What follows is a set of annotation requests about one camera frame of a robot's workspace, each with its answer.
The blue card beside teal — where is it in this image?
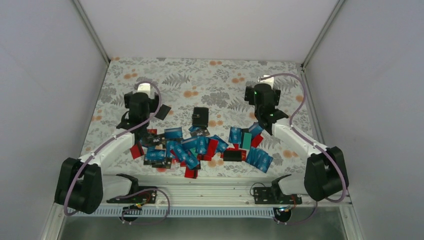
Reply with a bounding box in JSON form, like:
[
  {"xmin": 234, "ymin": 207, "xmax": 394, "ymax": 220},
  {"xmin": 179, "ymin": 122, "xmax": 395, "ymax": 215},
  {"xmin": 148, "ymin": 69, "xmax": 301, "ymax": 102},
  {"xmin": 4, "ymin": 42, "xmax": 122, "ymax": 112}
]
[{"xmin": 228, "ymin": 126, "xmax": 242, "ymax": 145}]

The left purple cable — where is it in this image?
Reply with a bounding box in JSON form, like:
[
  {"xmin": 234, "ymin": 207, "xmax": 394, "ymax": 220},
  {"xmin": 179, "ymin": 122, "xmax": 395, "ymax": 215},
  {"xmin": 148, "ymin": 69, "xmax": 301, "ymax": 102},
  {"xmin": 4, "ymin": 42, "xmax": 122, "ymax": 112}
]
[{"xmin": 62, "ymin": 81, "xmax": 163, "ymax": 218}]

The red card far left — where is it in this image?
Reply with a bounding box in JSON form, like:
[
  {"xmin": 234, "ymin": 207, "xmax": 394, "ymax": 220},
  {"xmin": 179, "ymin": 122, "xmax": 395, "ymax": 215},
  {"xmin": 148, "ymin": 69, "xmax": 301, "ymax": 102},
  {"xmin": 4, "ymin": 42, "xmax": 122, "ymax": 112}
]
[{"xmin": 129, "ymin": 142, "xmax": 145, "ymax": 160}]

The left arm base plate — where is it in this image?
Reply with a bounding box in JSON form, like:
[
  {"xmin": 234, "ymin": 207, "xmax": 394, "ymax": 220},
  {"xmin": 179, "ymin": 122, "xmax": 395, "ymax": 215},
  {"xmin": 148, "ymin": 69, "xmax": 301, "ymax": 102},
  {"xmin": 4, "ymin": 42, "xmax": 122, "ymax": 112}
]
[{"xmin": 106, "ymin": 186, "xmax": 157, "ymax": 205}]

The purple cable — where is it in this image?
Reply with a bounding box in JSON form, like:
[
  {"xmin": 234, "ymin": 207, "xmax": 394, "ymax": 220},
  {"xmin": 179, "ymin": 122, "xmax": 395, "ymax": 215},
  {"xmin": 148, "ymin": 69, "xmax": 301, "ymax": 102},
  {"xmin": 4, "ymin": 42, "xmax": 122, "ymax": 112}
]
[
  {"xmin": 62, "ymin": 81, "xmax": 163, "ymax": 218},
  {"xmin": 264, "ymin": 73, "xmax": 348, "ymax": 204}
]

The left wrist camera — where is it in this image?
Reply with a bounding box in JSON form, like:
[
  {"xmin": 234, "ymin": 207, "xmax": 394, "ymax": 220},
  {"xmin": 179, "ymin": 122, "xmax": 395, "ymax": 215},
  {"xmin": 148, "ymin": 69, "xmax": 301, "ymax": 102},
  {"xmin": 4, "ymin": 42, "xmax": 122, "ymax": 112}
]
[{"xmin": 136, "ymin": 83, "xmax": 152, "ymax": 95}]

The grey perforated cable duct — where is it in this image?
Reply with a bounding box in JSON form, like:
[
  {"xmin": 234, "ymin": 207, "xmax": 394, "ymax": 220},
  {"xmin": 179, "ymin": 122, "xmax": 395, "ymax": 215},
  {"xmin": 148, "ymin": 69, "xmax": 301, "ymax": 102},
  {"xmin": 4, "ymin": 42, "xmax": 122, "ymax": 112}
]
[{"xmin": 64, "ymin": 206, "xmax": 277, "ymax": 219}]

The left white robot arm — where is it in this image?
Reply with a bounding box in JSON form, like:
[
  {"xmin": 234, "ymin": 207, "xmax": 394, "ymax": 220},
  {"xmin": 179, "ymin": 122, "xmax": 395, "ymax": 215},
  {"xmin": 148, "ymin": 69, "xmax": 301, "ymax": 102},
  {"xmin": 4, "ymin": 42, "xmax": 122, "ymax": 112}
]
[{"xmin": 54, "ymin": 92, "xmax": 162, "ymax": 216}]

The red card bottom centre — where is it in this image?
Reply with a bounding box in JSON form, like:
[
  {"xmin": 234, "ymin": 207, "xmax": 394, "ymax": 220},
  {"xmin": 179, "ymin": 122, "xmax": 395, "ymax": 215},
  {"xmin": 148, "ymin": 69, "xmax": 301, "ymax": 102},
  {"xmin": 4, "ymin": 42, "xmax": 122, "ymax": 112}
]
[{"xmin": 184, "ymin": 167, "xmax": 199, "ymax": 179}]

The black leather card holder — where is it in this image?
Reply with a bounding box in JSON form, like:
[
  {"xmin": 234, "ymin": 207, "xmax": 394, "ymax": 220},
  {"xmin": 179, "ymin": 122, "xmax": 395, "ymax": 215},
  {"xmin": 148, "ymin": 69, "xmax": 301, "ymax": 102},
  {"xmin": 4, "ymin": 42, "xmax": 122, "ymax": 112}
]
[{"xmin": 192, "ymin": 107, "xmax": 209, "ymax": 128}]

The blue VIP card lower left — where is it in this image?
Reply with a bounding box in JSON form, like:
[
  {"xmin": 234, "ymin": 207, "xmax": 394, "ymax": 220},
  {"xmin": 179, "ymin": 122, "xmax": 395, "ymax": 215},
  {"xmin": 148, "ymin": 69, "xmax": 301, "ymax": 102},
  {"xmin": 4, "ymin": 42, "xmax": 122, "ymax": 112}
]
[{"xmin": 145, "ymin": 148, "xmax": 166, "ymax": 162}]

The black card on red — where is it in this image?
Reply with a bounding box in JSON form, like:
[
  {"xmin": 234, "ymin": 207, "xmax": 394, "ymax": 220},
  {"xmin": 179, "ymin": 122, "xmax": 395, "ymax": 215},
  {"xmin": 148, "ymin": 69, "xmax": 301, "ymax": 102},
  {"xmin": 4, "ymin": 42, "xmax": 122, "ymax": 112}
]
[{"xmin": 222, "ymin": 150, "xmax": 243, "ymax": 162}]

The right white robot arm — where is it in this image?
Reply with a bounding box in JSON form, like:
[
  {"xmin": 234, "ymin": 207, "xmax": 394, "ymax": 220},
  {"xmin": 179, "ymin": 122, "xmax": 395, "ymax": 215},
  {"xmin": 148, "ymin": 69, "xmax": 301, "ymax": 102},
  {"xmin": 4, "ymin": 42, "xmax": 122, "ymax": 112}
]
[{"xmin": 244, "ymin": 83, "xmax": 349, "ymax": 204}]

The floral table mat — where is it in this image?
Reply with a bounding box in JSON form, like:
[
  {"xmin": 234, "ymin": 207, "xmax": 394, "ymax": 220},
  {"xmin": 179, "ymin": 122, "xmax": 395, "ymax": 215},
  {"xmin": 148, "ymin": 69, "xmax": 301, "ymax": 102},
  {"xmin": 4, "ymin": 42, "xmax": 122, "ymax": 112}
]
[{"xmin": 81, "ymin": 57, "xmax": 313, "ymax": 178}]

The aluminium rail frame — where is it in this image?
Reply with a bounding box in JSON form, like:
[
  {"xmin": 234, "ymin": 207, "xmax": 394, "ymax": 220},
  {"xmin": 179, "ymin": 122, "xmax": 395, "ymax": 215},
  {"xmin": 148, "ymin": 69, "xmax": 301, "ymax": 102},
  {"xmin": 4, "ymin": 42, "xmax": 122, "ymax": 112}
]
[{"xmin": 54, "ymin": 167, "xmax": 353, "ymax": 208}]

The blue card near teal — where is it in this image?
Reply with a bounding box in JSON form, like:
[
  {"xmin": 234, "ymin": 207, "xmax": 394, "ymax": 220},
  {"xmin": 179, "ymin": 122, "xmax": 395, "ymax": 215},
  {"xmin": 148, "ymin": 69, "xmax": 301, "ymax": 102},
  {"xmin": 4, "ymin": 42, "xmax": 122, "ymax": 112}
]
[{"xmin": 248, "ymin": 122, "xmax": 264, "ymax": 138}]

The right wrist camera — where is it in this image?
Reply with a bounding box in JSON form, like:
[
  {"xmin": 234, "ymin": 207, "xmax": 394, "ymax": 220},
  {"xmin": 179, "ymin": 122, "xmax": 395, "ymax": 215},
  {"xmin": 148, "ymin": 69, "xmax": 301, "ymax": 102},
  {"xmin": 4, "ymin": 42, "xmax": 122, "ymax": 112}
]
[{"xmin": 257, "ymin": 75, "xmax": 274, "ymax": 86}]

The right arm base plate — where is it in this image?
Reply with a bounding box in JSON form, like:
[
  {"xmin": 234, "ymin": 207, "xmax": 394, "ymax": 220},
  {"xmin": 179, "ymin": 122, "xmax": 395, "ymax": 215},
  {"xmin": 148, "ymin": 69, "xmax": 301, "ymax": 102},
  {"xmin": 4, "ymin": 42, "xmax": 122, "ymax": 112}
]
[{"xmin": 252, "ymin": 186, "xmax": 303, "ymax": 205}]

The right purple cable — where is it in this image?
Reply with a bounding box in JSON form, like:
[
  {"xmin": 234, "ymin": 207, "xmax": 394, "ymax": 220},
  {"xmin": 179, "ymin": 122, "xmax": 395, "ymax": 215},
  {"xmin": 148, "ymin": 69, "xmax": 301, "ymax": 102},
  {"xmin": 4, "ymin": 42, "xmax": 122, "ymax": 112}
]
[{"xmin": 264, "ymin": 73, "xmax": 348, "ymax": 204}]

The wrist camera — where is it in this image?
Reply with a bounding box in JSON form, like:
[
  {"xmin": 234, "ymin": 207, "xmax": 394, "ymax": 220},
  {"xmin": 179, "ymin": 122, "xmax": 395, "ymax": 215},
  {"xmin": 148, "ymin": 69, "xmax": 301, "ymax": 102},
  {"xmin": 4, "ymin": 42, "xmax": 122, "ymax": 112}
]
[
  {"xmin": 257, "ymin": 75, "xmax": 274, "ymax": 86},
  {"xmin": 136, "ymin": 83, "xmax": 152, "ymax": 95}
]

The black VIP card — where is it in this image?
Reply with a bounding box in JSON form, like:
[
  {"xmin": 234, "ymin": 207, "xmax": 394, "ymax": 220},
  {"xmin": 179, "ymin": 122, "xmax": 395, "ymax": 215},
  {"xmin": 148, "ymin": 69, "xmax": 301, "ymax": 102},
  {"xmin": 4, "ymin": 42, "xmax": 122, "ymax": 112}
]
[{"xmin": 140, "ymin": 133, "xmax": 167, "ymax": 148}]

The blue VIP card stack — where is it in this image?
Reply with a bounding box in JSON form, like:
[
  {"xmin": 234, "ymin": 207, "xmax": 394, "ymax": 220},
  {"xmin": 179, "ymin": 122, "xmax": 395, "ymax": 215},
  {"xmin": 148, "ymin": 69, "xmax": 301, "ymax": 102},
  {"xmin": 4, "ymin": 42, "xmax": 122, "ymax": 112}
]
[{"xmin": 245, "ymin": 147, "xmax": 274, "ymax": 173}]

